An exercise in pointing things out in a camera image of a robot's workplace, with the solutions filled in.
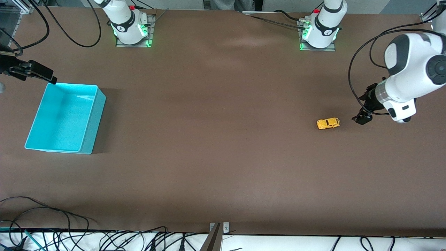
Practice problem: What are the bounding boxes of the yellow beetle toy car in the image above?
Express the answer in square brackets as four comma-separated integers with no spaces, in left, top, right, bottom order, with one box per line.
[317,118,340,130]

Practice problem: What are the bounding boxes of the turquoise plastic bin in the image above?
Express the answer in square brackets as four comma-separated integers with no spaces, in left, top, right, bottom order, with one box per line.
[24,84,106,154]

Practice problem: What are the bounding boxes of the aluminium extrusion corner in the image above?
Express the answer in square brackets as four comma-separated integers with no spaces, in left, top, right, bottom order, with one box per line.
[420,5,446,23]

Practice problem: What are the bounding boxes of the person grey trousers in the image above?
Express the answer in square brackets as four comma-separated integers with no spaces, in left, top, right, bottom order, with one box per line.
[211,0,262,12]

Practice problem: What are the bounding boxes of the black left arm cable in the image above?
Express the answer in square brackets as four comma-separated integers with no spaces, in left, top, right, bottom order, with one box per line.
[348,19,446,116]

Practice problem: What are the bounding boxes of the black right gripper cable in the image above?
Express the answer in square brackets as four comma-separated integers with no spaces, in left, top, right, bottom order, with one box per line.
[0,0,50,57]

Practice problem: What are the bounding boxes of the black looping right arm cable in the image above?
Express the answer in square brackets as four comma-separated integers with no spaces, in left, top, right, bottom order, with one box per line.
[42,0,102,48]

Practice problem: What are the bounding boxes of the aluminium frame with panel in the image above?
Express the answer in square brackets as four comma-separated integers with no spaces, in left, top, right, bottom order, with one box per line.
[0,0,36,39]

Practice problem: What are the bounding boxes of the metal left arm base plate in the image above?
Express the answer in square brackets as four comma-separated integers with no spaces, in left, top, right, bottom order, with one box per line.
[299,19,337,52]

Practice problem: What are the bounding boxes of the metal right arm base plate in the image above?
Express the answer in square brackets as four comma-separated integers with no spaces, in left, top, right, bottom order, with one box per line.
[116,14,154,48]

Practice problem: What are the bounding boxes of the curved black base cable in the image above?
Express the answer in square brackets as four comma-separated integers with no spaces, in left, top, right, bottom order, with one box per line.
[275,10,301,20]

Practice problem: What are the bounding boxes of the long thin black cable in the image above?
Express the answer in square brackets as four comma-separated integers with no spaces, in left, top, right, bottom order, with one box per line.
[0,196,92,241]

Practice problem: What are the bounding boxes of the thin black base cable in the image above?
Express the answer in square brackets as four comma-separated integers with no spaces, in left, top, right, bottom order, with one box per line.
[134,0,170,25]

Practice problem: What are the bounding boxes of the straight thin black cable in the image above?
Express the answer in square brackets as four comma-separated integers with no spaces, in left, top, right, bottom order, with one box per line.
[249,15,304,28]

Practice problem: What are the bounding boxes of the arched thin black cable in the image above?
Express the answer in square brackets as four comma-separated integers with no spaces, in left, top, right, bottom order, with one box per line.
[9,207,72,251]

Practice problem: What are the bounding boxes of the small black cable loop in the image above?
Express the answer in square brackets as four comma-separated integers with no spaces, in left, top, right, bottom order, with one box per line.
[0,220,25,251]

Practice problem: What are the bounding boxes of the teal cable tie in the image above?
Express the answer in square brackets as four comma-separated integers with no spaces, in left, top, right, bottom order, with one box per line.
[24,229,44,251]

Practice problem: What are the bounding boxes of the black tangled cable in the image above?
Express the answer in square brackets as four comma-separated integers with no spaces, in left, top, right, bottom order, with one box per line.
[98,227,168,251]

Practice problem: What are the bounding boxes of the small metal bracket plate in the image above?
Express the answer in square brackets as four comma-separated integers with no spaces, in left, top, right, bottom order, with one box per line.
[210,222,230,234]

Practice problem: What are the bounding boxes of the grey camera mount bar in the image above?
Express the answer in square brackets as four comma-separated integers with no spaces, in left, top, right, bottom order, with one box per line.
[199,223,223,251]

